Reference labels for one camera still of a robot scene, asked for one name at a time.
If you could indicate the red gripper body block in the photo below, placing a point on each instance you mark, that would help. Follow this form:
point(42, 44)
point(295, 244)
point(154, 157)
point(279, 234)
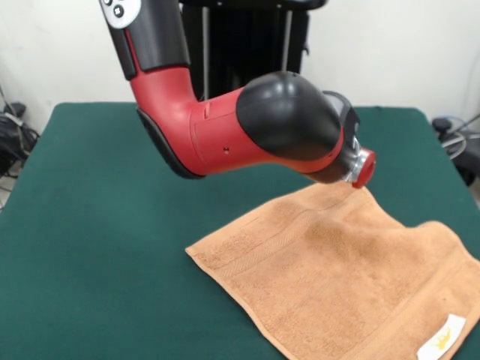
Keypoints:
point(365, 168)

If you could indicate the tan terry towel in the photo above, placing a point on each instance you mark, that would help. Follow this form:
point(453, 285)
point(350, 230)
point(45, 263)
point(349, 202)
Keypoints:
point(337, 281)

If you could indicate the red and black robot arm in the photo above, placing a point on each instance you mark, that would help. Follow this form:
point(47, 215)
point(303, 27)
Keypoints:
point(210, 135)

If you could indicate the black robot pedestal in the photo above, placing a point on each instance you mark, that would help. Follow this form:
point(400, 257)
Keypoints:
point(240, 45)

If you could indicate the dark green table cloth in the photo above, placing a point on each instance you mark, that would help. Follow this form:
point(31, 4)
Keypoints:
point(93, 225)

